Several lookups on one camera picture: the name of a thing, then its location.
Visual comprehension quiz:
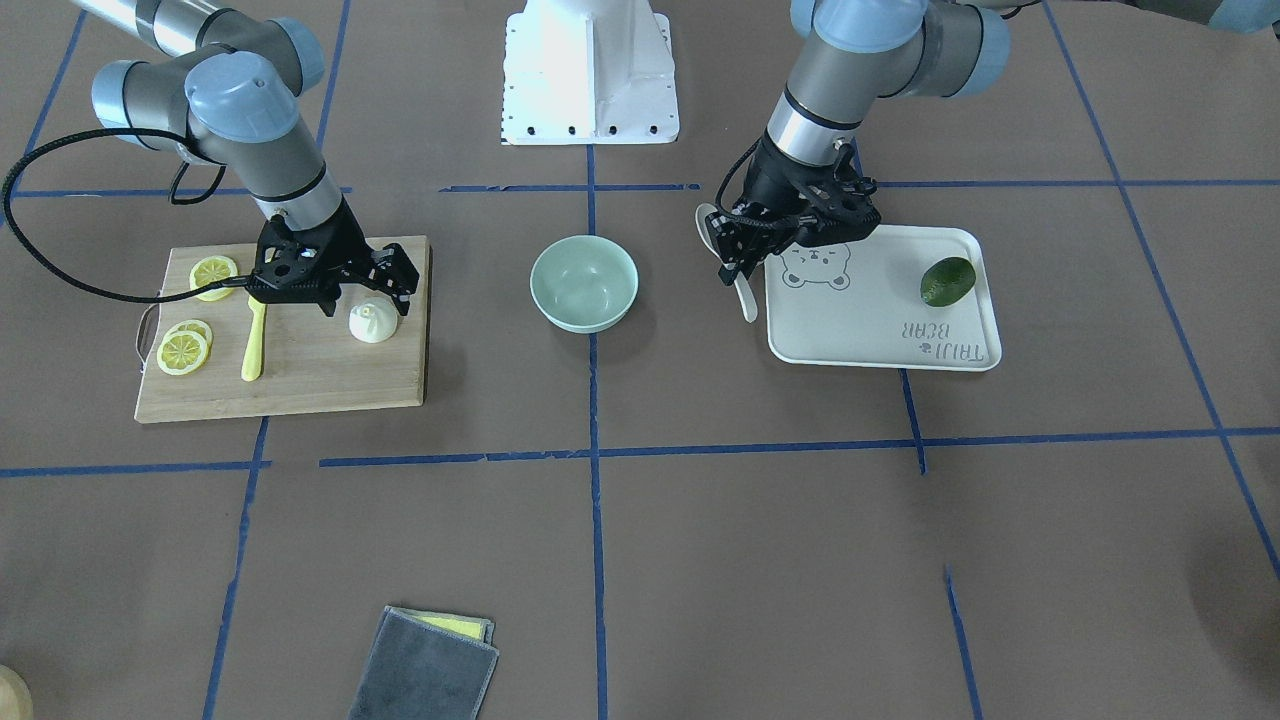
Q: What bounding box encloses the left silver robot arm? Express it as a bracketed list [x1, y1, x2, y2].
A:
[698, 1, 1023, 286]

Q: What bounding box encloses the green lime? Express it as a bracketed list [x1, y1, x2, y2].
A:
[919, 256, 977, 307]

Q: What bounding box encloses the bamboo cutting board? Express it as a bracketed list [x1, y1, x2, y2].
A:
[134, 236, 431, 424]

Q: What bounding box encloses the yellow plastic knife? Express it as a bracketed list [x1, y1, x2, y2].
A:
[239, 296, 268, 382]

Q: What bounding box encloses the lemon slice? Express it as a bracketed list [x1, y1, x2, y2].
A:
[163, 319, 214, 345]
[156, 331, 210, 375]
[188, 255, 239, 302]

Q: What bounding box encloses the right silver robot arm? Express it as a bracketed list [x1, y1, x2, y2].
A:
[82, 1, 420, 315]

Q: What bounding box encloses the middle lemon slice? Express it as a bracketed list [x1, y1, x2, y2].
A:
[163, 319, 214, 345]

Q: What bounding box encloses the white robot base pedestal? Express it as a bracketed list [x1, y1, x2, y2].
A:
[500, 1, 681, 146]

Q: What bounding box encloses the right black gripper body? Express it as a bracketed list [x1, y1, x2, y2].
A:
[257, 200, 375, 287]

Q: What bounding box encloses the light green bowl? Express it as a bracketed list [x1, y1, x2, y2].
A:
[529, 234, 639, 334]

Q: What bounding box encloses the upper lemon slice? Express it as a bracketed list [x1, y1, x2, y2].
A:
[188, 255, 239, 302]

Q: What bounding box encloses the white steamed bun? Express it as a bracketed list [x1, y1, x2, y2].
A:
[348, 296, 401, 345]

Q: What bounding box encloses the lower lemon slice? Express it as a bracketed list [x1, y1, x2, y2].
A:
[156, 331, 210, 375]

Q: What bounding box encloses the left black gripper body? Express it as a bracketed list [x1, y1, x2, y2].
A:
[739, 136, 882, 256]

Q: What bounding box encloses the white rectangular tray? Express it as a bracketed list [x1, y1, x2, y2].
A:
[763, 225, 1004, 372]

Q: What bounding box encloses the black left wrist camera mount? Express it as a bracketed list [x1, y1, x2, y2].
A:
[695, 202, 764, 266]

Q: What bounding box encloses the white ceramic spoon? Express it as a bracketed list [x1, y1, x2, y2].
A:
[695, 202, 758, 323]

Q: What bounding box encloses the black camera cable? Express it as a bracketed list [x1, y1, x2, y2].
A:
[3, 128, 262, 305]

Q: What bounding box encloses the grey and yellow cloth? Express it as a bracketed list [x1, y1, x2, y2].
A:
[348, 605, 499, 719]

